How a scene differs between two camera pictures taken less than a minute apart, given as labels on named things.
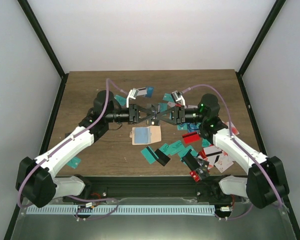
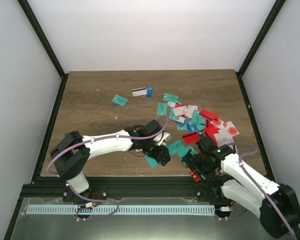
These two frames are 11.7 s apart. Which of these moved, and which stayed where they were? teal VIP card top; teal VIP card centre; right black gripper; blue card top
Moved: right black gripper
Stayed: teal VIP card top; teal VIP card centre; blue card top
